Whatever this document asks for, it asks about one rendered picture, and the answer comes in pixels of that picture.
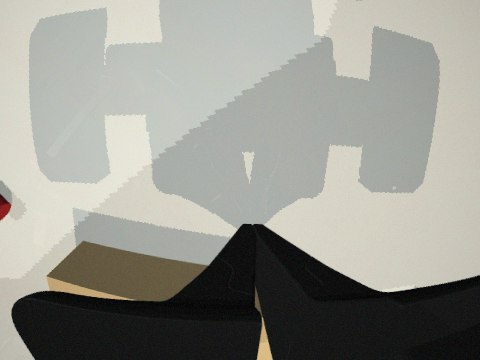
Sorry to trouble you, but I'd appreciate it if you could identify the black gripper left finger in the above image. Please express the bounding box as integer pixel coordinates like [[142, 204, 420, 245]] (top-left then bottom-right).
[[11, 224, 263, 360]]

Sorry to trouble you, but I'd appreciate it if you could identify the red cylinder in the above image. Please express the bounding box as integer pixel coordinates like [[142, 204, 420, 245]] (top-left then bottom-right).
[[0, 193, 12, 220]]

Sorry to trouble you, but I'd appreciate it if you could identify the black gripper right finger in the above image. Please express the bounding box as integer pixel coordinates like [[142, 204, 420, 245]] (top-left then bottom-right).
[[253, 224, 480, 360]]

